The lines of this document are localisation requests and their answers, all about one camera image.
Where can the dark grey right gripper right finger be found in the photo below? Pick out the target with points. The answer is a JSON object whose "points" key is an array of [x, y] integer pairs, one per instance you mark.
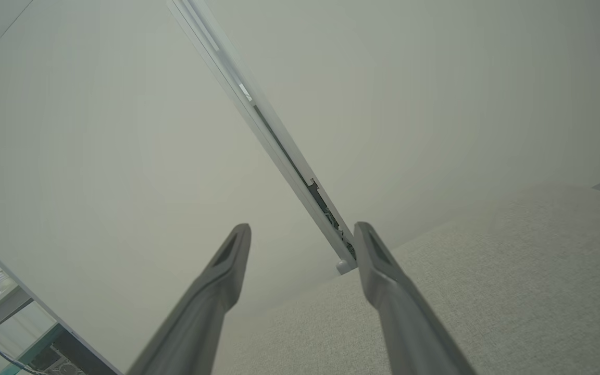
{"points": [[388, 291]]}

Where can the grey metal partition post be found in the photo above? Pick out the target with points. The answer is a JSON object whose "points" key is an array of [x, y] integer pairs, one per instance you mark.
{"points": [[278, 139]]}

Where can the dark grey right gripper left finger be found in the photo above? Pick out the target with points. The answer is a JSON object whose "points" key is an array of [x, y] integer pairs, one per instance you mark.
{"points": [[216, 291]]}

